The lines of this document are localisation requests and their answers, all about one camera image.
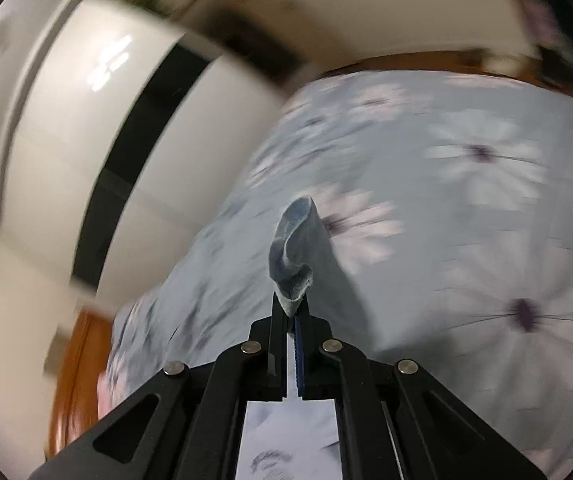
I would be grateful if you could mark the white wardrobe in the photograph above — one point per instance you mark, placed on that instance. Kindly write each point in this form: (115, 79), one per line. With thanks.
(66, 135)

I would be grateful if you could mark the blue floral bed sheet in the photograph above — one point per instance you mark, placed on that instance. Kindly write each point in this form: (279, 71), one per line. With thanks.
(441, 220)

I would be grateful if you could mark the light blue shirt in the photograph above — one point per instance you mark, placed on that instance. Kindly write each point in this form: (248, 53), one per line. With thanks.
(291, 250)

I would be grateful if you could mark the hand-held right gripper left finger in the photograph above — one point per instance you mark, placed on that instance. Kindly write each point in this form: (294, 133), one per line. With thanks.
(276, 360)

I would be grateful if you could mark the wooden footboard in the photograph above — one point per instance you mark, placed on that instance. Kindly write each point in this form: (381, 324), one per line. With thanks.
(416, 62)

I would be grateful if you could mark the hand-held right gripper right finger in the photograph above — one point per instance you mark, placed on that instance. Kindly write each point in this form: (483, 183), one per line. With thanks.
(300, 360)

